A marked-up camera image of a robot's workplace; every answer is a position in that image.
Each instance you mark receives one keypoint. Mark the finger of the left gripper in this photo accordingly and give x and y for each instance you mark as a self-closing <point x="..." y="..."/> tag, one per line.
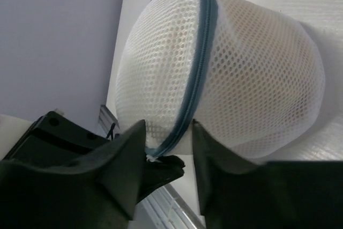
<point x="159" y="173"/>

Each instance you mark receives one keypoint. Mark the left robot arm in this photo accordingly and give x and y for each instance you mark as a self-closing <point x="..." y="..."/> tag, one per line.
<point x="12" y="128"/>

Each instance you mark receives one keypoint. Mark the white mesh laundry bag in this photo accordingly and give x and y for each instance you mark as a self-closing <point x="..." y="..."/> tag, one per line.
<point x="252" y="77"/>

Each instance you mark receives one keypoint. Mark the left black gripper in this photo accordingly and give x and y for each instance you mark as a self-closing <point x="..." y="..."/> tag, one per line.
<point x="54" y="137"/>

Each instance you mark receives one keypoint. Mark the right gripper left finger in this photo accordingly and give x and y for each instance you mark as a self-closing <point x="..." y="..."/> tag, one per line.
<point x="97" y="190"/>

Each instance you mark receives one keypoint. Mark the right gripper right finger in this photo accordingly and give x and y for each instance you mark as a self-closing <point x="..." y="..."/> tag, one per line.
<point x="236" y="193"/>

